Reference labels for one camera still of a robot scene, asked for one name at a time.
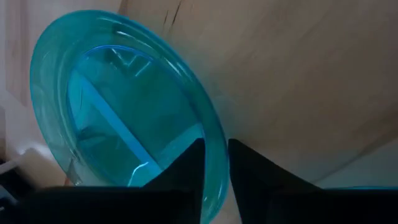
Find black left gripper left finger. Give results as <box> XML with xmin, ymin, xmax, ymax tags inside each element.
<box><xmin>142</xmin><ymin>138</ymin><xmax>206</xmax><ymax>224</ymax></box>

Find translucent blue plastic plate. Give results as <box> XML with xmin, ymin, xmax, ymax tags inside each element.
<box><xmin>29</xmin><ymin>9</ymin><xmax>230</xmax><ymax>224</ymax></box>

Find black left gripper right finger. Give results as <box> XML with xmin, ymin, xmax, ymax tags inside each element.
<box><xmin>228</xmin><ymin>138</ymin><xmax>322</xmax><ymax>224</ymax></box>

